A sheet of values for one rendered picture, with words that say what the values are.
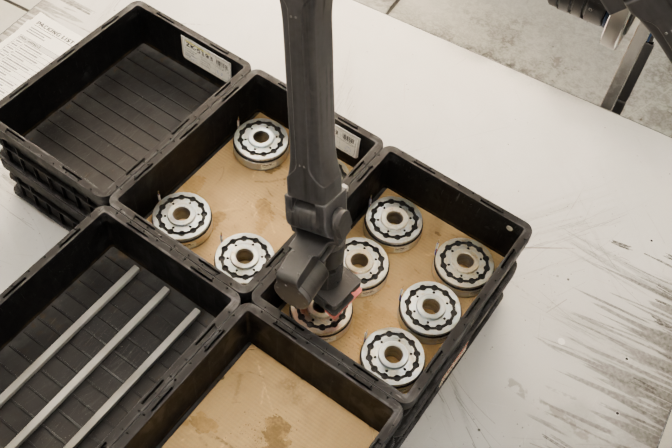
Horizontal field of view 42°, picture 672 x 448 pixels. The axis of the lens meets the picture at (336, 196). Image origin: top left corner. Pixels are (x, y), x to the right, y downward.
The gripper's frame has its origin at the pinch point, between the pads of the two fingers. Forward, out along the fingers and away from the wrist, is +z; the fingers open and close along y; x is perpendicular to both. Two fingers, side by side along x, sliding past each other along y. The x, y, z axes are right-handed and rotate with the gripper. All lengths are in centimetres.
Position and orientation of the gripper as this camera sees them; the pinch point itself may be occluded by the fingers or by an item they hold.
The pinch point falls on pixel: (321, 302)
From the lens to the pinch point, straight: 142.7
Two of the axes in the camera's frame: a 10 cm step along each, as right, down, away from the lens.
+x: 6.6, -5.9, 4.6
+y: 7.5, 5.6, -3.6
